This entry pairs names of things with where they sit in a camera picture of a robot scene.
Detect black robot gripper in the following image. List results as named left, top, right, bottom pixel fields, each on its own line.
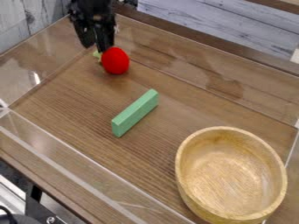
left=67, top=0, right=117, bottom=53

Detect red plush tomato toy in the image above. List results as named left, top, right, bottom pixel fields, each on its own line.
left=93, top=47, right=130, bottom=74

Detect green rectangular block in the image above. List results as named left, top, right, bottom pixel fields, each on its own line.
left=111, top=89, right=159, bottom=137

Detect clear acrylic tray walls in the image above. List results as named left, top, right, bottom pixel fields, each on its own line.
left=0, top=16, right=299, bottom=224

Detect wooden bowl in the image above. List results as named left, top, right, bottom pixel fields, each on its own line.
left=175, top=126, right=288, bottom=224

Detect black table leg bracket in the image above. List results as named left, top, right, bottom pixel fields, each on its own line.
left=25, top=185, right=82, bottom=224

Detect black cable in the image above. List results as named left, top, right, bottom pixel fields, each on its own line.
left=0, top=205, right=19, bottom=224

